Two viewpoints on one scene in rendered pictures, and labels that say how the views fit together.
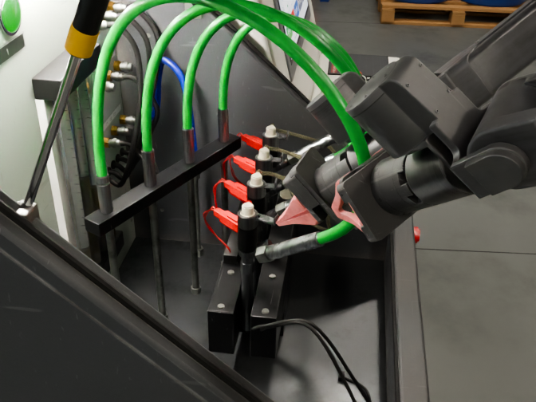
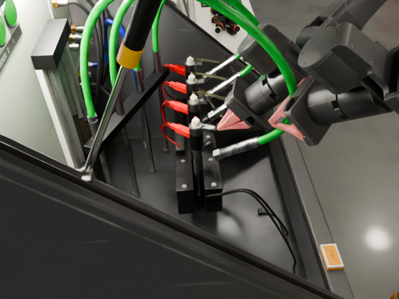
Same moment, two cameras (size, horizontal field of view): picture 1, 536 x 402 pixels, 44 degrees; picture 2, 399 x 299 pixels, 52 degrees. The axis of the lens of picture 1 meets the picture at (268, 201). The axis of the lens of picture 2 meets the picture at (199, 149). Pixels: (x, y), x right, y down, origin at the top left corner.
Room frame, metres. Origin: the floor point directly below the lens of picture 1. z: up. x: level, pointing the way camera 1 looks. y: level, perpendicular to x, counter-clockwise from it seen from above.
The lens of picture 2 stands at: (0.11, 0.12, 1.64)
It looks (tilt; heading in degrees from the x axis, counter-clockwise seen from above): 43 degrees down; 351
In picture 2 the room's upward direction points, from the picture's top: 2 degrees counter-clockwise
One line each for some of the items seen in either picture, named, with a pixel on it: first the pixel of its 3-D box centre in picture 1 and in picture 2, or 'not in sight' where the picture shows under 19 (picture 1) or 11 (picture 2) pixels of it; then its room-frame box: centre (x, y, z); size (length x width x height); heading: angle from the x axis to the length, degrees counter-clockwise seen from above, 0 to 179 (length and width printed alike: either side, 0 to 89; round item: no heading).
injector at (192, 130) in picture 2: (254, 273); (202, 161); (0.74, 0.02, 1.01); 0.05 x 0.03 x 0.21; 83
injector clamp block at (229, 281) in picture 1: (258, 279); (196, 159); (0.86, 0.01, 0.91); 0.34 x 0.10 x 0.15; 173
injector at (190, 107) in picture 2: (262, 242); (200, 137); (0.82, 0.01, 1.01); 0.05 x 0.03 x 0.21; 83
